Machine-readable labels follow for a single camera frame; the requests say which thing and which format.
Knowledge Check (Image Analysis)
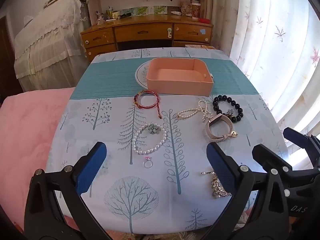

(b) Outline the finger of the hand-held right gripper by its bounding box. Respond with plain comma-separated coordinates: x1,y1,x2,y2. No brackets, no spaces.
282,127,320,162
251,144,309,180

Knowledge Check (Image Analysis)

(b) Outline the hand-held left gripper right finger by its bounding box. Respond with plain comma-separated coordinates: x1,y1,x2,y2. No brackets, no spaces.
202,142,297,240

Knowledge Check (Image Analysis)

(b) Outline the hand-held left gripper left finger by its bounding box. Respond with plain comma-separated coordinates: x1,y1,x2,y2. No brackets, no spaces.
24,141,113,240

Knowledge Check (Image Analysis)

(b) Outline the pink strap watch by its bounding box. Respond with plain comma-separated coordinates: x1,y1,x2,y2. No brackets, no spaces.
205,113,238,143

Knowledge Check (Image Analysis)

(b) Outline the black bead bracelet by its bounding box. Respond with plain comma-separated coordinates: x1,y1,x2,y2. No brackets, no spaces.
212,94,244,124

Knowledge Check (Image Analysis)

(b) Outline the small pearl chain bracelet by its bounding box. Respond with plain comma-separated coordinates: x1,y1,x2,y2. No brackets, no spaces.
176,99,213,122

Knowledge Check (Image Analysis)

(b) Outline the pearl bracelet with green flower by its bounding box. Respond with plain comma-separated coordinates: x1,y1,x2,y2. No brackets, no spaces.
132,123,168,155

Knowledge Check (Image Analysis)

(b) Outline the red string bracelet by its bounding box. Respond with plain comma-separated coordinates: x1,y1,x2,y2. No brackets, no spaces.
133,90,163,119

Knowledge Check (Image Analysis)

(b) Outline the pink plastic box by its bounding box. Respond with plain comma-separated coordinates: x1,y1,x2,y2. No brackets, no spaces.
146,57,215,97

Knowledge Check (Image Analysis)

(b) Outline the tree print tablecloth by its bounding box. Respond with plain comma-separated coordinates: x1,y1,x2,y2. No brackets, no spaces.
46,47,288,235

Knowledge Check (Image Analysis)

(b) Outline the pink blanket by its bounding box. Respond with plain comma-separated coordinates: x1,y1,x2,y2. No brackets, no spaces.
0,87,75,230

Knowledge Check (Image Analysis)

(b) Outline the white floral curtain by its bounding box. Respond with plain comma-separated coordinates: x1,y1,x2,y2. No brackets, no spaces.
210,0,320,145

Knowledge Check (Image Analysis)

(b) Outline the white round plate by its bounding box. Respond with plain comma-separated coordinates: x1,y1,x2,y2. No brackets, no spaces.
135,61,156,90

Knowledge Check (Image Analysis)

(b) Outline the orange printed box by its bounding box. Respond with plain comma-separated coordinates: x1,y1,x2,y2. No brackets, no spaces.
185,44,217,50

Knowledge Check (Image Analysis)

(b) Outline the white lace furniture cover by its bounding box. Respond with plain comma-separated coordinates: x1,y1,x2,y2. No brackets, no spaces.
14,0,90,93

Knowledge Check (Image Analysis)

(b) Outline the brown wooden door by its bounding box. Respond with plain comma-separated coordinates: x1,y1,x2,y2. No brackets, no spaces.
0,17,23,95

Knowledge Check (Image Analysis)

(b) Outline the wooden desk with drawers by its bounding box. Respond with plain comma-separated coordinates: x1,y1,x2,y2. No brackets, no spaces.
80,14,214,62

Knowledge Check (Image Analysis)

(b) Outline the red paper cup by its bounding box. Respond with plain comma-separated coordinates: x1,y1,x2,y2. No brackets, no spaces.
191,3,202,19

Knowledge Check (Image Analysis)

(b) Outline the brown patterned bag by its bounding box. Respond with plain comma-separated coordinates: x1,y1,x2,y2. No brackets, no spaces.
180,0,193,17

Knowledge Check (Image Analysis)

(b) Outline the green picture strip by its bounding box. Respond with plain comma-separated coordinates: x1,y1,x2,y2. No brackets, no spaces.
120,5,168,15

